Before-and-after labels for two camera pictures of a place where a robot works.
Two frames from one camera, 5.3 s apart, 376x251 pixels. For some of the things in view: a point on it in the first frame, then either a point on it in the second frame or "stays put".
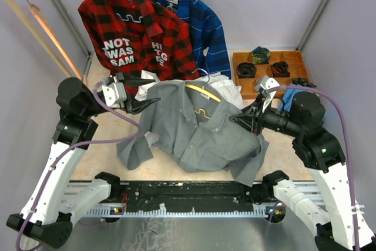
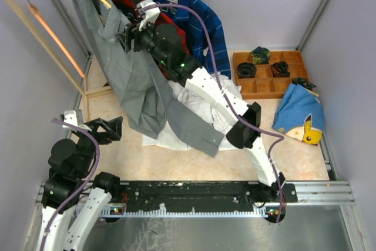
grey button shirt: x=192 y=126 to x=145 y=90
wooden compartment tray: x=283 y=66 stays put
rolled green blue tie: x=260 y=55 stays put
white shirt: x=222 y=84 to x=202 y=109
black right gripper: x=245 y=119 to x=130 y=33
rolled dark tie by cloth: x=303 y=82 stays put
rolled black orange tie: x=279 y=69 stays put
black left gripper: x=135 y=106 to x=113 y=127
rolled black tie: x=246 y=70 stays put
